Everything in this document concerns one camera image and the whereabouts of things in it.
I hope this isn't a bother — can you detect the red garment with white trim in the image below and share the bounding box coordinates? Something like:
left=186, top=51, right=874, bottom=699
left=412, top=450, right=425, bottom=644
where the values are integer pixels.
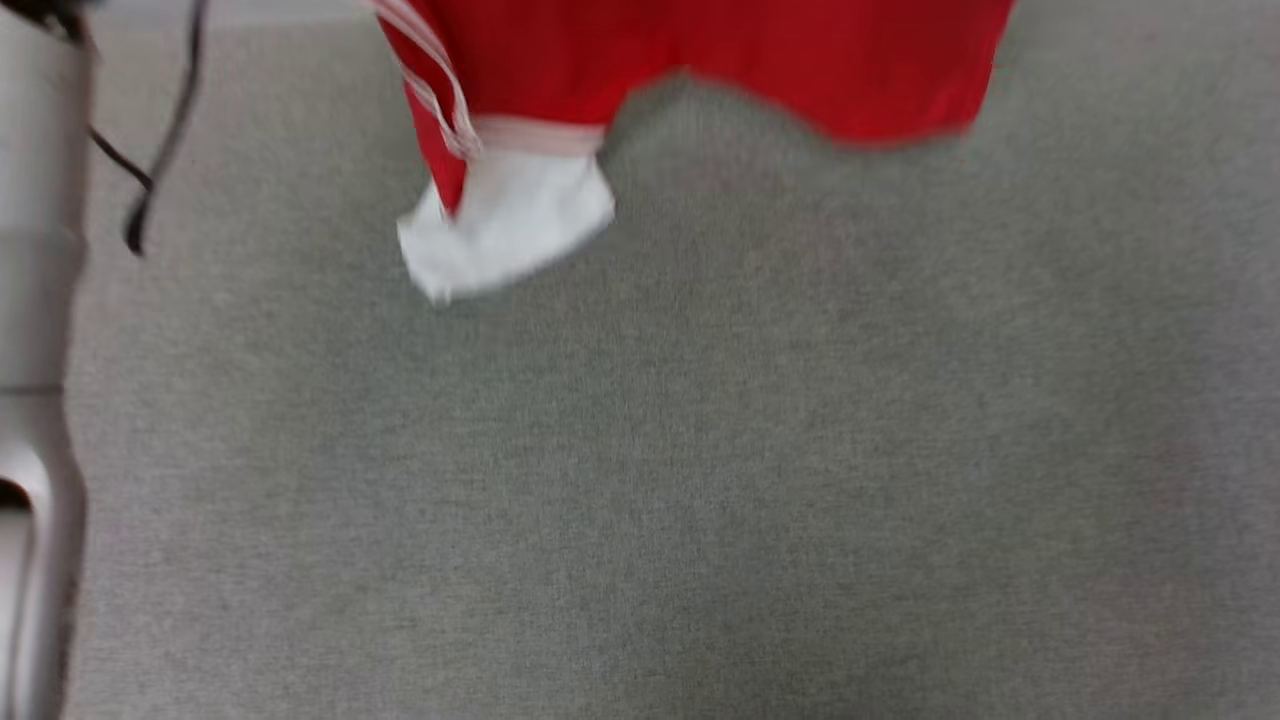
left=363, top=0, right=1018, bottom=307

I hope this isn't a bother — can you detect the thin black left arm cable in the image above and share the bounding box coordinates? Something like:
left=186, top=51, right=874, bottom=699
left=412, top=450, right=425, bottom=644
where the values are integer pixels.
left=86, top=0, right=211, bottom=258

